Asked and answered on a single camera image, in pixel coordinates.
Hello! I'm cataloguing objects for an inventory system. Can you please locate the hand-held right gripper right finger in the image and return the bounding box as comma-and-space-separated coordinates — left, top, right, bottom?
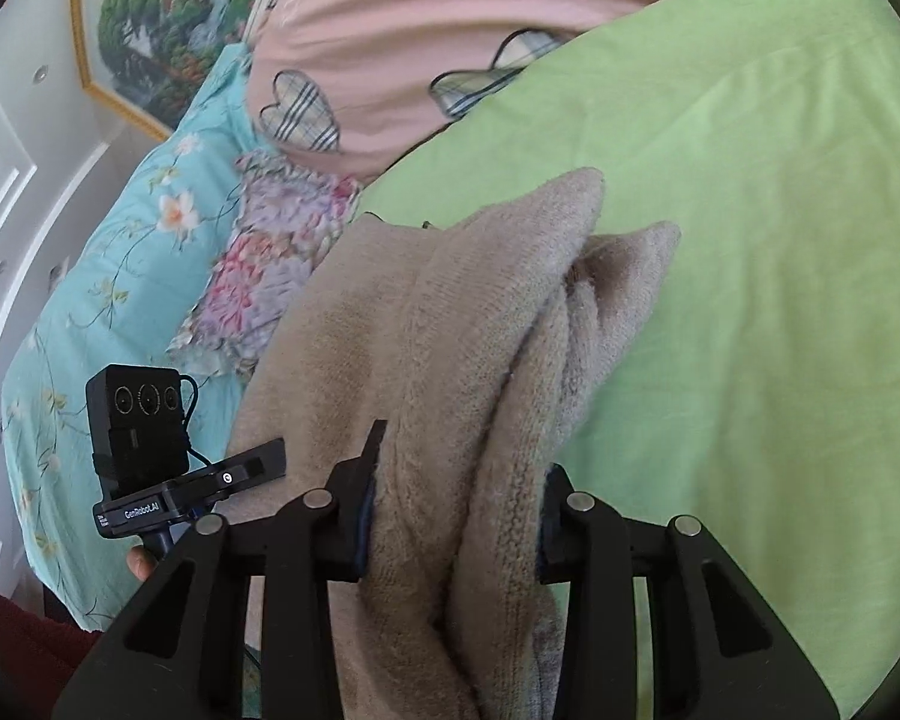
536, 463, 841, 720

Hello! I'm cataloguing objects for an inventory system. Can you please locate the beige knitted sweater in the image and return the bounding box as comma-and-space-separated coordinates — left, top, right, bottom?
229, 167, 683, 720

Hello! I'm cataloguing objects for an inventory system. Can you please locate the person's left hand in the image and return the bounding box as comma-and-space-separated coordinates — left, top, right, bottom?
124, 544, 167, 584

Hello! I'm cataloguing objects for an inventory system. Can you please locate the white panelled wardrobe door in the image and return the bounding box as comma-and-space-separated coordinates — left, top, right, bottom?
0, 0, 167, 586

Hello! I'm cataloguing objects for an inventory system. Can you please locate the pink quilt with plaid hearts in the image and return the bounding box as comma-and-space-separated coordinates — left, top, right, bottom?
246, 0, 848, 181

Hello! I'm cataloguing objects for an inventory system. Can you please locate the person's dark red sleeve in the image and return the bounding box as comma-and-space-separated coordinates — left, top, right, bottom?
0, 577, 102, 698

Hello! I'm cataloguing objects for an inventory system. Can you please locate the framed landscape painting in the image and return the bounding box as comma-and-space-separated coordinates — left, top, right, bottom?
70, 0, 286, 142

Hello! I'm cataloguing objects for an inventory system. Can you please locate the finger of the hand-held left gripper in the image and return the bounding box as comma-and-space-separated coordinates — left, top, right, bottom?
221, 439, 287, 502
356, 420, 388, 470

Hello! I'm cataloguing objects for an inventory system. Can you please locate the green bed sheet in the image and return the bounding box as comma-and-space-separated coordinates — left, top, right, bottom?
360, 0, 900, 720

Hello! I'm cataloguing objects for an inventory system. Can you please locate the turquoise floral bed cover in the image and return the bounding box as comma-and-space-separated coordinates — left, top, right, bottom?
0, 41, 271, 631

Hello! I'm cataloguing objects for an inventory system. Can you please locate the floral ruffled pillowcase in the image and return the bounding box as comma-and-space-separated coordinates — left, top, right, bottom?
166, 150, 365, 380

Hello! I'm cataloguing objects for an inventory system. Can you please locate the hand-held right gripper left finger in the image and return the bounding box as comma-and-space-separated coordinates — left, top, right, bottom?
51, 457, 380, 720

